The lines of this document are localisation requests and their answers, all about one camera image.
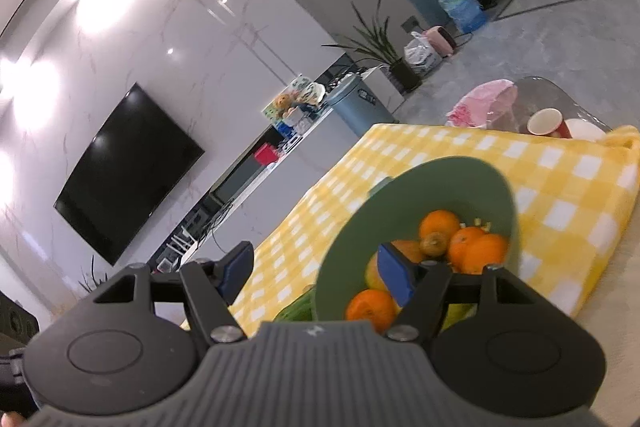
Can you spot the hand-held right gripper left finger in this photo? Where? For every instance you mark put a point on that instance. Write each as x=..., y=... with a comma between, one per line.
x=235, y=269

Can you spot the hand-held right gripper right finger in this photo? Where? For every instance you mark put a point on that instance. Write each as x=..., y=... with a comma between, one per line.
x=395, y=272

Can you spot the yellow-green pear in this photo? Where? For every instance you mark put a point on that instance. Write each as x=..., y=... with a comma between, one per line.
x=459, y=314
x=374, y=276

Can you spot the orange tangerine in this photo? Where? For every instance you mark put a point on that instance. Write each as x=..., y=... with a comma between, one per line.
x=487, y=253
x=407, y=249
x=465, y=241
x=372, y=309
x=440, y=221

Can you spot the green colander bowl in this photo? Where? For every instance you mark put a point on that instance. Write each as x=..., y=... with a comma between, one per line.
x=360, y=227

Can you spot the green cucumber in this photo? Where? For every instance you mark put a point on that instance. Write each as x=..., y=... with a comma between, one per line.
x=296, y=309

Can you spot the red box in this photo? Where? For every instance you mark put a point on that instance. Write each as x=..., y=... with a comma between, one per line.
x=265, y=153

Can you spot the white TV cabinet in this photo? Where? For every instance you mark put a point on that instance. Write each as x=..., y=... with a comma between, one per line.
x=280, y=157

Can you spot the small spiky plant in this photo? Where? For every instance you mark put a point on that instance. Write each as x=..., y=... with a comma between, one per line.
x=92, y=277

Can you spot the black flat television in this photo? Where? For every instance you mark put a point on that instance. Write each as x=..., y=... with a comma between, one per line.
x=125, y=177

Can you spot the grey-blue trash bin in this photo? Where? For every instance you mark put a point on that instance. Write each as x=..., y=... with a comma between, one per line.
x=357, y=104

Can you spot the yellow checkered tablecloth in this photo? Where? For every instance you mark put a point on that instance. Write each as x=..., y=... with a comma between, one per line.
x=550, y=187

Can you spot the colourful toy box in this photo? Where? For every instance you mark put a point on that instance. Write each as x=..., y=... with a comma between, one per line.
x=295, y=97

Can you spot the red paper cup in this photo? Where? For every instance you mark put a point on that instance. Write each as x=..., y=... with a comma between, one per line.
x=546, y=123

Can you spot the white plastic bag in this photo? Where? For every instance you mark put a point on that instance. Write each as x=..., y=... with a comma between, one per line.
x=422, y=54

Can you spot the dark speaker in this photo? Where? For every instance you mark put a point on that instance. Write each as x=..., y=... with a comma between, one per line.
x=17, y=317

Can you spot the potted plant black pot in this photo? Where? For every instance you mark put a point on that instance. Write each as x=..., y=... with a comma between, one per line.
x=380, y=44

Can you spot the glass side table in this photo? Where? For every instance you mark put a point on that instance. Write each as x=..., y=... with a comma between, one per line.
x=550, y=94

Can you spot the white cup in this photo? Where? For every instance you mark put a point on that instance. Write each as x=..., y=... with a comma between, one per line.
x=585, y=131

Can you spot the pink heater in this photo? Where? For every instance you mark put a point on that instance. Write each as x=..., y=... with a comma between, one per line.
x=440, y=39

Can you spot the blue water bottle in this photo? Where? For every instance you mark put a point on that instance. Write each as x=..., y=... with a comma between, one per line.
x=460, y=4

